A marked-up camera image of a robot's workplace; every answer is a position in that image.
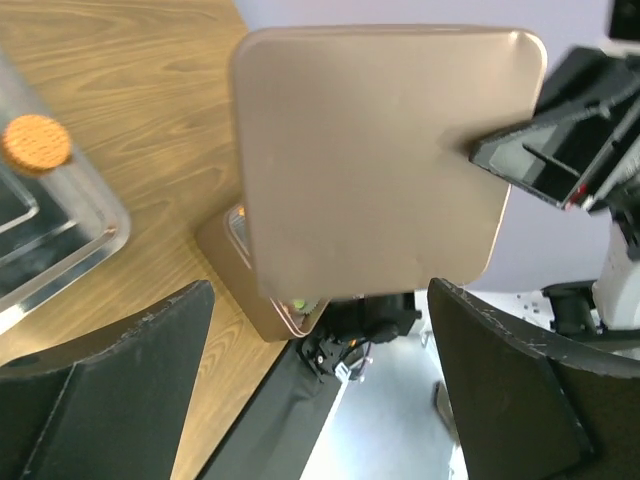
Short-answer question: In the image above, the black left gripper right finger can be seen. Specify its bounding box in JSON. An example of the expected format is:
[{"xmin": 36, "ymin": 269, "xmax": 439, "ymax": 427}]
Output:
[{"xmin": 427, "ymin": 279, "xmax": 639, "ymax": 479}]

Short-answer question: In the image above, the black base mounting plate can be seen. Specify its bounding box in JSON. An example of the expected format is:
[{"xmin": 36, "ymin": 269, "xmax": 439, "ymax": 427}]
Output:
[{"xmin": 198, "ymin": 292, "xmax": 422, "ymax": 480}]

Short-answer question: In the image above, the orange round cookie lower right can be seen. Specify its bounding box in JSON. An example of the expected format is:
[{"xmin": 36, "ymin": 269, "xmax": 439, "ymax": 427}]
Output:
[{"xmin": 1, "ymin": 114, "xmax": 73, "ymax": 175}]

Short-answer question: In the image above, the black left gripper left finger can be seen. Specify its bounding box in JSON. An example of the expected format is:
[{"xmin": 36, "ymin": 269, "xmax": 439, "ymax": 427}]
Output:
[{"xmin": 1, "ymin": 280, "xmax": 215, "ymax": 479}]

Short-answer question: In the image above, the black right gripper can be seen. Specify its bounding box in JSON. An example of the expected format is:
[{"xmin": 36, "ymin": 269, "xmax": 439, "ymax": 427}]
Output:
[{"xmin": 469, "ymin": 52, "xmax": 639, "ymax": 211}]

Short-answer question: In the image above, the rose gold tin lid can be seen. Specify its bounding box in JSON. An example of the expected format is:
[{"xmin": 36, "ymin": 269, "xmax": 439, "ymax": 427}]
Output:
[{"xmin": 231, "ymin": 25, "xmax": 547, "ymax": 300}]

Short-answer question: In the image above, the silver steel tray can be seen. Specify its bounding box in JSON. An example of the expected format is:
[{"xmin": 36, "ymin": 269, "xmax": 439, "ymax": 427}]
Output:
[{"xmin": 1, "ymin": 56, "xmax": 131, "ymax": 331}]

